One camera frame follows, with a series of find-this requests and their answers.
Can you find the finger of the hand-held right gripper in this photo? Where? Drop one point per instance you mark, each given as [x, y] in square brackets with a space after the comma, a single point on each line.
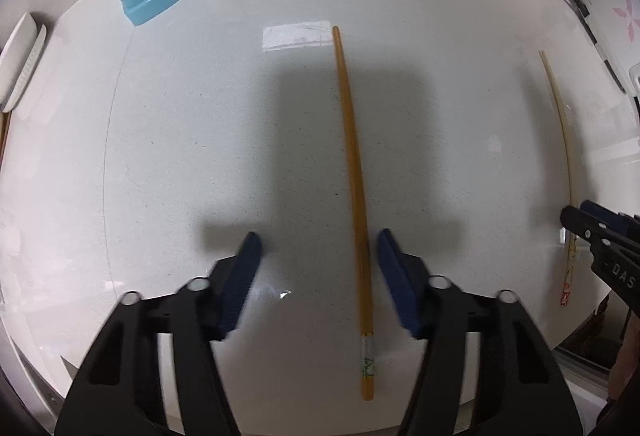
[580, 222]
[602, 210]

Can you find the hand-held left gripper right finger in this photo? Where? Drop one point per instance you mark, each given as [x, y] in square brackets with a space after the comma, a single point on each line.
[400, 286]

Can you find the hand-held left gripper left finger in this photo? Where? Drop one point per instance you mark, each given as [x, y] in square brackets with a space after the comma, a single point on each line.
[240, 286]

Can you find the pale chopstick yellow red print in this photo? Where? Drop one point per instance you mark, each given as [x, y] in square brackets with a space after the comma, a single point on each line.
[563, 115]

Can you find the brown chopstick green floral band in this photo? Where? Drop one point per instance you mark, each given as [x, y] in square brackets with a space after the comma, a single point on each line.
[352, 140]

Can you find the person's right hand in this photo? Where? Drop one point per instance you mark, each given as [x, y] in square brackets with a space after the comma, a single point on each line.
[624, 356]

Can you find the white rice cooker pink flowers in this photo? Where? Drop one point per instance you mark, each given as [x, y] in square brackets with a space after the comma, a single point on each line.
[615, 10]

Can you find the wooden mat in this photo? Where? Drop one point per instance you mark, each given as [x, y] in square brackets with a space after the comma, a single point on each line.
[4, 135]

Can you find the white ribbed plate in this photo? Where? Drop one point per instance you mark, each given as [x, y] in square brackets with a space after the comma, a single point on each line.
[22, 60]

